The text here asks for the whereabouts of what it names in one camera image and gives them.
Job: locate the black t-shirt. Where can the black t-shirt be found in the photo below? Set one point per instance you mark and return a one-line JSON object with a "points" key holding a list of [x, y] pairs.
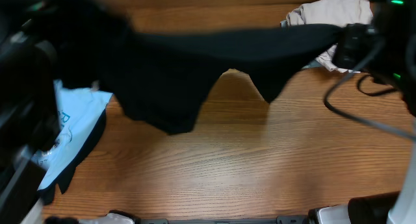
{"points": [[164, 79]]}

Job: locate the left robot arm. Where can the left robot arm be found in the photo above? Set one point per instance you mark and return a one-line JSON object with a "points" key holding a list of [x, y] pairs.
{"points": [[29, 121]]}

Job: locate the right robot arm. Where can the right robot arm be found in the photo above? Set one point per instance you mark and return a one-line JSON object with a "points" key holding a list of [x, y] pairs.
{"points": [[385, 50]]}

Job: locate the grey folded garment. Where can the grey folded garment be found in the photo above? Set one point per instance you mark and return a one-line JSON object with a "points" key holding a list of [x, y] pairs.
{"points": [[314, 63]]}

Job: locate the light blue printed t-shirt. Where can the light blue printed t-shirt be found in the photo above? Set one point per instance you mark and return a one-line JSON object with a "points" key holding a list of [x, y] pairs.
{"points": [[78, 112]]}

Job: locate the beige folded garment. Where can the beige folded garment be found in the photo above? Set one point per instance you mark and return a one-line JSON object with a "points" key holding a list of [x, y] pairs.
{"points": [[332, 12]]}

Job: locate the black garment under pile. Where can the black garment under pile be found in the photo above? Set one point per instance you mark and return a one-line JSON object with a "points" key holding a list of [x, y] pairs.
{"points": [[65, 177]]}

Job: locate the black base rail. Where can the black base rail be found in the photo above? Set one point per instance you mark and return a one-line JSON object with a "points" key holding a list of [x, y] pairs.
{"points": [[328, 215]]}

